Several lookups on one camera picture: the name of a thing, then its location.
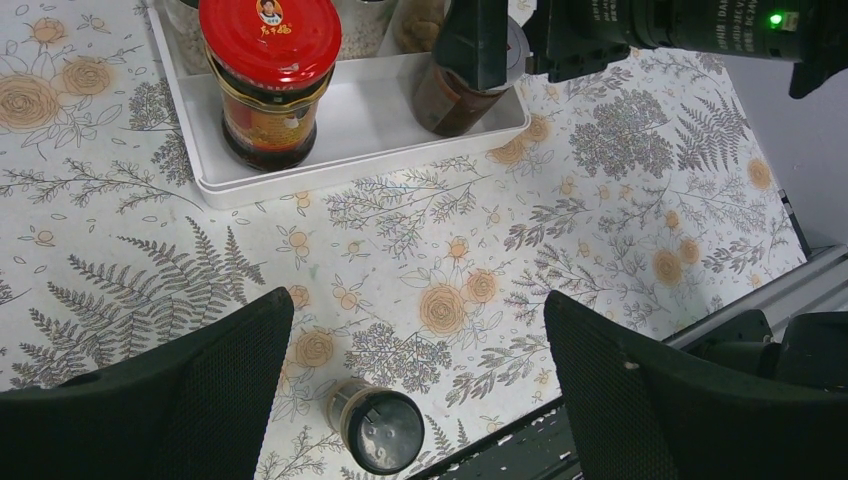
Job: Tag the white plastic organizer tray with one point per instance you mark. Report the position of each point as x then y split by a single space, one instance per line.
365 126

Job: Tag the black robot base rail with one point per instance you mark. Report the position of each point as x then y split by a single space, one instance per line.
541 445

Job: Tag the large black lid jar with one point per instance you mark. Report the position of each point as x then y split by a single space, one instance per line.
364 26

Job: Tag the small black cap spice jar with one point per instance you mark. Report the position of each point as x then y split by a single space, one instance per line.
383 429

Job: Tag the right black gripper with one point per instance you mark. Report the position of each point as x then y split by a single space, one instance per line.
472 44

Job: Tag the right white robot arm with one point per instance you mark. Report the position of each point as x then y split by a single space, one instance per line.
810 34

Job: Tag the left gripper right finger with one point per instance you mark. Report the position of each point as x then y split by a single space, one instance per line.
728 404

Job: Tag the red lid sauce jar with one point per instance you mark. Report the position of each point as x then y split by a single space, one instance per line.
273 61

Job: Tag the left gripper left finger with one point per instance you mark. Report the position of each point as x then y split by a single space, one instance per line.
193 408

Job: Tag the white lid brown jar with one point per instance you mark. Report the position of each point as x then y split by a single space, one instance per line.
446 106

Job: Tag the floral table mat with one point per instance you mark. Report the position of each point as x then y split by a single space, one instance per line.
640 191

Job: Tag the black cap white bean jar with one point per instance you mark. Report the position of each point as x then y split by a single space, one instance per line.
184 19

